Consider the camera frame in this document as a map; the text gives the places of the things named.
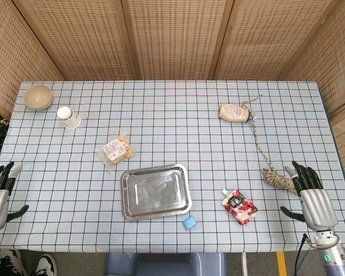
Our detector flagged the packaged bread with white label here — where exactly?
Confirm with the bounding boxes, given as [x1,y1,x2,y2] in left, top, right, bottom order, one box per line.
[97,133,136,173]

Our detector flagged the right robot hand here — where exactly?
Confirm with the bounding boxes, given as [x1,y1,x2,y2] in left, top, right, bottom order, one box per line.
[280,160,339,232]

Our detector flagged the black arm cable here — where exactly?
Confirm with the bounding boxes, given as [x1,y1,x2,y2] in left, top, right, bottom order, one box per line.
[293,233,316,276]

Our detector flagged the blue checkered tablecloth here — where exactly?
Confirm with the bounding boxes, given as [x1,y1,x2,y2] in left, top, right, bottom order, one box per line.
[0,79,345,255]

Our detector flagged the beige squeeze sauce bottle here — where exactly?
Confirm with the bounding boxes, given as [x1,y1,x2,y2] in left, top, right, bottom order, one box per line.
[218,103,254,122]

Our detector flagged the braided rope toy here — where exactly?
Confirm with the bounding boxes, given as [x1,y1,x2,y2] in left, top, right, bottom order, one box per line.
[240,94,297,195]

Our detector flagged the black and white sneaker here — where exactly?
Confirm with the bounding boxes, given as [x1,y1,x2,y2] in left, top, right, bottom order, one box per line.
[34,254,58,276]
[0,249,23,276]

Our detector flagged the red drink pouch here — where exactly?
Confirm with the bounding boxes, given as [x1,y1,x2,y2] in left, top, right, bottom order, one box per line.
[220,189,259,226]

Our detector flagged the white paper cup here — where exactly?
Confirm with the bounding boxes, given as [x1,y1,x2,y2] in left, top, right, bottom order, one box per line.
[56,106,82,130]

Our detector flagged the small blue block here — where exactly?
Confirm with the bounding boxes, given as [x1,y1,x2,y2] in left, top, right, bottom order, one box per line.
[182,215,198,231]

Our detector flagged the beige bowl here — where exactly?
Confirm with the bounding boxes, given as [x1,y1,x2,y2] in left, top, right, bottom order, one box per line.
[24,85,53,110]

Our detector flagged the stainless steel tray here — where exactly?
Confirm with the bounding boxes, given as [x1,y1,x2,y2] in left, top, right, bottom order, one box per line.
[120,163,193,221]

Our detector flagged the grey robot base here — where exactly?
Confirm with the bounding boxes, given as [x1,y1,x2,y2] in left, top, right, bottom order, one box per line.
[103,252,228,276]

